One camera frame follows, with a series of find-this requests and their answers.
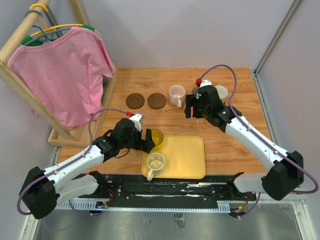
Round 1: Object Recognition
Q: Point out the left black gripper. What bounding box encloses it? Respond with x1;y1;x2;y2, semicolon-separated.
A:
120;126;155;153

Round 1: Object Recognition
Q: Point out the purple mug black rim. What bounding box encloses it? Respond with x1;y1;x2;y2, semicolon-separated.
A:
191;86;199;96

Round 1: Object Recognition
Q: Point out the yellow mug black rim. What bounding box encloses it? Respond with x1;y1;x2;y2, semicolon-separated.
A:
151;129;164;152

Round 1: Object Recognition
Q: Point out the pink white mug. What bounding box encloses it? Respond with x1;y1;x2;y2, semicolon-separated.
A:
169;85;186;98

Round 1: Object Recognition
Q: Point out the cream mug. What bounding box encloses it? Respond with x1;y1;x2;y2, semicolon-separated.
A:
146;152;166;182

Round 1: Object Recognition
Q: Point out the woven rattan coaster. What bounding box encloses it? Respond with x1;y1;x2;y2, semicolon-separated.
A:
167;96;185;109

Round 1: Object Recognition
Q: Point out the pale green mug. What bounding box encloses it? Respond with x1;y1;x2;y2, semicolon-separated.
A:
215;85;229;105

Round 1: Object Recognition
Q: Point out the dark brown coaster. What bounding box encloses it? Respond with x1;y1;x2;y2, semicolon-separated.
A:
125;93;145;110

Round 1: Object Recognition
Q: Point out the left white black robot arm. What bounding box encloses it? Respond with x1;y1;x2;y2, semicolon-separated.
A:
18;113;155;220

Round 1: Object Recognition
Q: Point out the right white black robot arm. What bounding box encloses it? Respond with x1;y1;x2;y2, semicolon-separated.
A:
184;85;304;201

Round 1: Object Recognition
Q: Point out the yellow plastic tray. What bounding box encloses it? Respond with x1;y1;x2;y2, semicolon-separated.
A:
155;135;206;180

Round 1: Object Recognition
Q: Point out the pink t-shirt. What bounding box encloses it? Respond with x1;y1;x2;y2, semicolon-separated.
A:
7;27;115;130

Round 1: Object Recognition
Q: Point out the grey clothes hanger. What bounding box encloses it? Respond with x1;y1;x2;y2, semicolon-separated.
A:
21;25;71;47

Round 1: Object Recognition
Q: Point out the yellow green clothes hanger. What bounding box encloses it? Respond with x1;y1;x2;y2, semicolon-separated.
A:
29;0;102;37

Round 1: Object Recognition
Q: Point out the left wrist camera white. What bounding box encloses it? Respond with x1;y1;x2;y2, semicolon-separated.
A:
129;113;145;132

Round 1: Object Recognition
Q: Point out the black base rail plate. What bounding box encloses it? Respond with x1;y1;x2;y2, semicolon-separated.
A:
87;174;256;209

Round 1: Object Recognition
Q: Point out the white slotted cable duct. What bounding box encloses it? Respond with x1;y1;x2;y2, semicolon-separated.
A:
56;201;231;213

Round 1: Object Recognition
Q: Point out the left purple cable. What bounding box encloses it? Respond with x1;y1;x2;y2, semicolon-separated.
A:
16;107;132;217

